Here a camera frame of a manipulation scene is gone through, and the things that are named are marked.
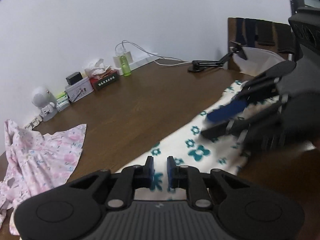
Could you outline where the cream teal floral garment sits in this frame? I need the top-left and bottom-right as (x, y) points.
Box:
(122, 80), (284, 202)

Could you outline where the white storage bag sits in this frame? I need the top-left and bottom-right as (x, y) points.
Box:
(233, 47), (285, 76)

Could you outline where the brown wooden shelf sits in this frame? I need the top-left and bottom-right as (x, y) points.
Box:
(228, 17), (296, 72)

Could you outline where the pink floral dress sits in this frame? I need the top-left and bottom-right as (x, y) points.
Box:
(1, 120), (87, 222)

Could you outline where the red black tissue box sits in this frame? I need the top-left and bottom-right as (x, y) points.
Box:
(84, 59), (119, 91)

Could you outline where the green white small box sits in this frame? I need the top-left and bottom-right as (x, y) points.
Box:
(56, 92), (70, 112)

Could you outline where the white tin box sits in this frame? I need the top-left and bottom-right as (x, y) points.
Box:
(65, 76), (94, 103)

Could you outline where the green spray bottle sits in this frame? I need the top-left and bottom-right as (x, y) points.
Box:
(119, 48), (131, 76)

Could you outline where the white power strip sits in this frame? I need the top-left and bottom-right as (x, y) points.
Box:
(113, 56), (159, 76)

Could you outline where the black small box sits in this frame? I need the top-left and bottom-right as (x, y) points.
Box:
(66, 72), (83, 86)

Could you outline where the white charger plug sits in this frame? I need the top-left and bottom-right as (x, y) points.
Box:
(113, 51), (133, 68)

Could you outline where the white robot figurine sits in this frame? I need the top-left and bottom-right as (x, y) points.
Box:
(32, 87), (57, 122)

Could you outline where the white charging cable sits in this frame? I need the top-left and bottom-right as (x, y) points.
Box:
(114, 39), (193, 67)

